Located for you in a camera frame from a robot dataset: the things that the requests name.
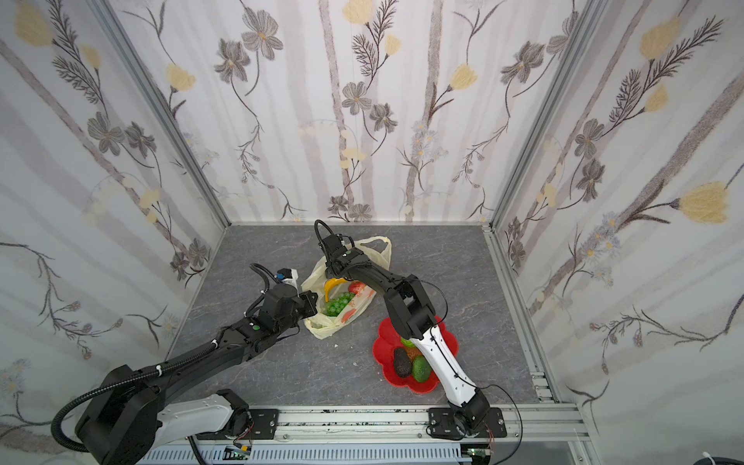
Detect red green mango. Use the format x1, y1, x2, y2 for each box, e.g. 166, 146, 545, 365
348, 281, 366, 296

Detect yellow printed plastic bag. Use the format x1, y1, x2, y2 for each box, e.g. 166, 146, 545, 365
301, 259, 377, 340

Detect dark brown avocado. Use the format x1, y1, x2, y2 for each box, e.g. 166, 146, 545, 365
393, 347, 413, 379

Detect dark green avocado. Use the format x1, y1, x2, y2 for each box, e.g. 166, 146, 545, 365
412, 356, 432, 384

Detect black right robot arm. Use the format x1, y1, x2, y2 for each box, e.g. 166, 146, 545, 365
315, 230, 490, 436

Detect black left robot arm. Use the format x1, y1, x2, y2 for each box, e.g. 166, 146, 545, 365
75, 284, 318, 464

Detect yellow banana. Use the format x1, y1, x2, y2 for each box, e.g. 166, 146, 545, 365
324, 278, 350, 302

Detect green grape bunch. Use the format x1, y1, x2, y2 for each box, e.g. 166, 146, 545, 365
325, 292, 356, 318

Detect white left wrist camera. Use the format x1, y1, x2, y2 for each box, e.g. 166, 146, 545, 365
275, 269, 298, 289

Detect white slotted cable duct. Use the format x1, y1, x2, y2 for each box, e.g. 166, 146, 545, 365
139, 444, 472, 464

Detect black left corrugated cable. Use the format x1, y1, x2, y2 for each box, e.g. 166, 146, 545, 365
50, 342, 219, 453

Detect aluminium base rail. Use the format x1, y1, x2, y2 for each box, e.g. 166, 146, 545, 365
115, 405, 588, 446

